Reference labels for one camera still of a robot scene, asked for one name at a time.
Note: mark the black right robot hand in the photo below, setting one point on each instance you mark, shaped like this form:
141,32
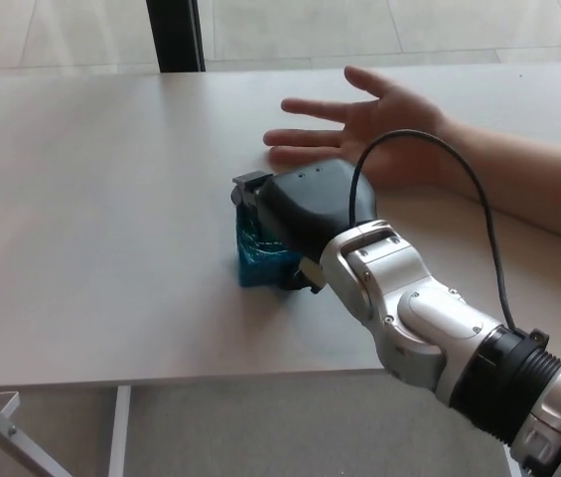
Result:
310,208

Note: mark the bare human hand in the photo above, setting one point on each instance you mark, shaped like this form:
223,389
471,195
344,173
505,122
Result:
359,124

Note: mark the blue foil-wrapped cube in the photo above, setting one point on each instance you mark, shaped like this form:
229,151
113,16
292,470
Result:
260,258

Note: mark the bare human forearm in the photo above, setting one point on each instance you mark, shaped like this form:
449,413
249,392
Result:
528,174

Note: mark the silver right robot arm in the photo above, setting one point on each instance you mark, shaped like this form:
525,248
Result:
439,333

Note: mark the white upright table leg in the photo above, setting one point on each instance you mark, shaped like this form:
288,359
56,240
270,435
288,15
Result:
119,431

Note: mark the white slanted table leg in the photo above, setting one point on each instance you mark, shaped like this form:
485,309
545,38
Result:
7,437

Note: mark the black vertical door frame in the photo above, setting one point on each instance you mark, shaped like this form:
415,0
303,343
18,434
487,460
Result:
176,36

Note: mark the white metal hook bracket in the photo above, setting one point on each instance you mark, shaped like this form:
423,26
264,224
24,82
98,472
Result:
7,402

